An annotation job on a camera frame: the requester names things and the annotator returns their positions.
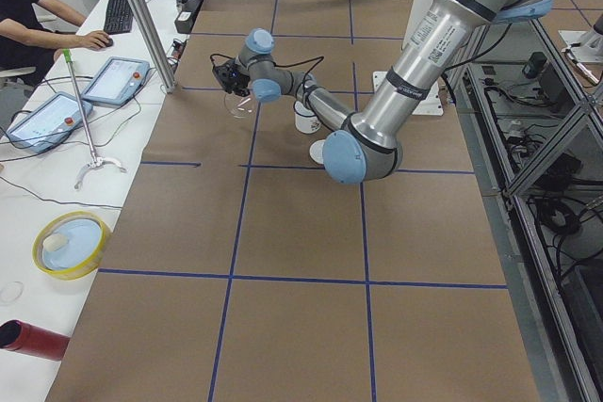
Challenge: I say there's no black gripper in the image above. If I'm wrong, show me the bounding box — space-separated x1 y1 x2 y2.
212 59 250 97

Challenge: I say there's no clear glass funnel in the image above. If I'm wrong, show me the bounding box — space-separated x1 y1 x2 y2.
223 93 258 119

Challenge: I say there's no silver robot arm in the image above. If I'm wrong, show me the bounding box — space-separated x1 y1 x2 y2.
213 0 553 184

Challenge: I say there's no white enamel mug blue rim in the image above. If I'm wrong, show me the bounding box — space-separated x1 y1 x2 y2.
293 101 321 134

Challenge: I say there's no black box on table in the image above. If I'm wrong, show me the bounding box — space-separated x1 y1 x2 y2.
174 0 203 34

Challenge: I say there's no white ceramic lid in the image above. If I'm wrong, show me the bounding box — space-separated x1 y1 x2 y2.
309 139 325 166

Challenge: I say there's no far teach pendant tablet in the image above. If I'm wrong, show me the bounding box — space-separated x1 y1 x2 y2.
81 56 150 106

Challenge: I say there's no teach pendant tablet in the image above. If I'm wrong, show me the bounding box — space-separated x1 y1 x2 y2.
81 56 150 106
7 91 82 153

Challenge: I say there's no black keyboard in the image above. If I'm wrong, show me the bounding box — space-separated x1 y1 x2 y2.
104 0 134 35

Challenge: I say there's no reacher grabber tool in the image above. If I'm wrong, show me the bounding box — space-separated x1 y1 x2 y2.
62 49 126 190

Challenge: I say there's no white side desk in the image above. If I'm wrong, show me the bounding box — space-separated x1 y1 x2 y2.
1 0 188 336

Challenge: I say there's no near teach pendant tablet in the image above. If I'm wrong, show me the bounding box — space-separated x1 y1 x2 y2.
7 91 82 153

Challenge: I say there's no seated person in black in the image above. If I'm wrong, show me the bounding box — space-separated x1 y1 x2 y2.
1 0 110 86

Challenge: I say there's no yellow rimmed blue bowl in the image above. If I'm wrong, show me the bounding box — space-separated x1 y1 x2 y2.
32 211 112 281

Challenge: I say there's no clear petri dish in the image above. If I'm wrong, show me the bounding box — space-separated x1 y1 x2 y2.
0 281 24 306

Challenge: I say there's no red cylinder tube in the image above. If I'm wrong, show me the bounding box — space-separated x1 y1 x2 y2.
1 320 70 362

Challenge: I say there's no aluminium frame post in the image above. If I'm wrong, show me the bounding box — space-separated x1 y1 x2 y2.
128 0 176 93

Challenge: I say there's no aluminium side rack frame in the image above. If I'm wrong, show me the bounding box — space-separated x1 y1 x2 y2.
450 21 602 401

